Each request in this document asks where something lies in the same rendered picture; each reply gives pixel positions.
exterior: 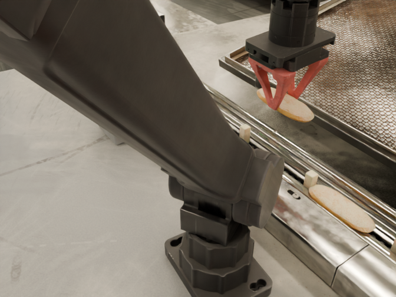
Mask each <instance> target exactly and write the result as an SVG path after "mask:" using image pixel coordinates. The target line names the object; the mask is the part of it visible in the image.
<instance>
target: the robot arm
mask: <svg viewBox="0 0 396 297"><path fill-rule="evenodd" d="M320 1H321V0H272V1H271V8H270V21H269V31H266V32H264V33H261V34H259V35H255V36H254V37H250V38H248V39H246V41H245V51H247V52H249V64H250V65H251V67H252V69H253V71H254V73H255V75H256V76H257V78H258V80H259V82H260V84H261V86H262V89H263V92H264V95H265V98H266V101H267V104H268V106H269V107H270V108H271V109H273V110H275V111H276V110H277V109H278V107H279V106H280V104H281V102H282V100H283V98H284V96H285V94H286V92H287V91H288V94H289V95H291V96H293V97H294V98H296V99H298V98H299V97H300V95H301V94H302V93H303V91H304V90H305V88H306V87H307V86H308V84H309V83H310V82H311V81H312V80H313V78H314V77H315V76H316V75H317V73H318V72H319V71H320V70H321V69H322V67H323V66H324V65H325V64H326V63H327V62H328V58H329V51H328V50H326V49H324V48H322V47H323V46H325V45H328V44H331V45H334V44H335V38H336V34H334V33H333V32H330V31H327V30H325V29H323V28H320V27H318V26H316V24H317V20H318V12H319V6H320ZM0 61H1V62H3V63H5V64H6V65H8V66H10V67H12V68H13V69H15V70H17V71H18V72H20V73H21V74H22V75H24V76H26V77H27V78H29V79H30V80H31V81H33V82H34V83H36V84H38V85H39V86H40V87H42V88H43V89H45V90H47V91H48V92H49V93H51V94H52V95H54V96H56V97H57V98H59V99H60V100H61V101H63V102H65V103H66V104H68V105H69V106H70V107H72V108H73V109H75V110H77V111H78V112H79V113H81V114H82V115H84V116H86V117H87V118H89V119H90V120H91V121H93V122H95V123H96V124H98V125H99V126H100V127H102V128H103V129H105V130H107V131H108V132H109V133H111V134H112V135H114V136H116V137H117V138H119V139H120V140H121V141H123V142H125V143H126V144H128V145H129V146H130V147H132V148H133V149H135V150H137V151H138V152H139V153H141V154H142V155H144V156H145V157H147V158H148V159H150V160H151V161H153V162H154V163H156V164H157V165H159V166H160V167H161V171H163V172H165V173H166V174H168V175H169V192H170V195H171V196H172V197H173V198H176V199H179V200H182V201H184V204H183V206H182V207H181V208H180V227H181V230H184V231H185V232H184V233H181V234H179V235H177V236H175V237H172V238H169V239H167V240H166V241H165V244H164V248H165V254H166V256H167V258H168V260H169V261H170V263H171V265H172V266H173V267H174V270H175V271H176V272H177V274H178V276H179V277H180V279H181V281H182V282H183V284H184V285H185V287H186V289H187V290H188V292H189V294H190V295H191V297H268V296H269V295H270V294H271V290H272V284H273V282H272V279H271V278H270V277H269V275H268V274H267V273H266V272H265V271H264V270H263V268H262V267H261V266H260V264H258V262H257V261H256V260H255V258H254V257H253V249H254V244H255V241H254V240H253V239H252V238H251V237H250V229H249V228H248V226H249V227H251V226H254V227H258V228H260V229H262V228H263V227H264V226H265V224H266V223H267V221H268V220H269V217H270V215H271V213H272V210H273V208H274V205H275V203H276V199H277V197H278V194H279V190H280V187H281V182H282V178H283V172H284V166H285V161H284V158H283V157H279V156H276V155H274V154H273V153H271V152H269V151H265V150H261V149H258V148H256V149H253V148H252V146H251V145H250V144H249V143H247V142H246V141H245V140H244V139H242V138H240V137H239V136H238V135H237V134H236V133H235V132H234V131H233V129H232V128H231V126H230V125H229V123H228V122H227V120H226V119H225V117H224V115H223V114H222V112H221V111H220V109H219V108H218V106H217V105H216V103H215V101H214V100H213V99H212V97H211V95H210V94H209V92H208V90H207V89H206V87H205V86H204V84H203V83H202V81H201V80H200V78H199V76H198V75H197V74H196V72H195V70H194V69H193V67H192V66H191V64H190V63H189V61H188V59H187V58H186V56H185V55H184V53H183V51H182V50H181V49H180V47H179V45H178V44H177V42H176V41H175V39H174V38H173V36H172V34H171V33H170V31H169V30H168V28H167V27H166V25H165V24H164V22H163V20H162V19H161V18H160V16H159V14H158V13H157V11H156V10H155V8H154V6H153V5H152V3H151V2H150V0H0ZM306 66H308V67H309V68H308V70H307V72H306V73H305V75H304V76H303V78H302V79H301V81H300V83H299V84H298V86H297V88H295V75H296V72H295V71H297V70H300V69H301V68H304V67H306ZM267 72H269V73H270V74H272V75H273V79H274V80H276V82H277V86H276V93H275V96H274V98H273V96H272V91H271V88H270V83H269V79H268V74H267Z"/></svg>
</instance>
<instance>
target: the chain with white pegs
mask: <svg viewBox="0 0 396 297"><path fill-rule="evenodd" d="M233 131H234V130H233ZM234 132H235V133H236V134H237V135H238V136H239V137H240V138H242V139H244V140H245V141H246V142H247V143H249V144H250V145H251V146H252V147H253V148H254V149H259V148H258V147H256V146H255V145H254V144H251V142H250V141H249V140H250V126H248V125H247V124H244V125H242V126H240V133H237V132H236V131H234ZM284 171H285V172H287V174H289V175H290V176H292V177H293V178H294V179H296V180H297V181H298V182H300V183H301V184H303V185H304V186H305V187H307V188H308V189H309V188H310V187H311V186H313V185H315V184H316V182H317V179H318V173H316V172H314V171H313V170H310V171H308V172H306V174H305V180H304V181H303V180H302V179H300V178H299V177H297V176H296V175H295V174H293V173H292V172H291V171H289V170H288V169H286V168H285V167H284ZM369 234H370V235H371V236H373V237H374V238H376V239H377V240H378V241H380V242H381V243H382V244H384V245H385V246H386V247H388V248H389V249H391V250H392V251H393V252H394V253H396V237H395V240H394V242H393V244H392V245H391V244H388V242H387V241H385V240H384V239H383V238H381V237H380V236H378V235H377V234H376V233H374V232H370V233H369Z"/></svg>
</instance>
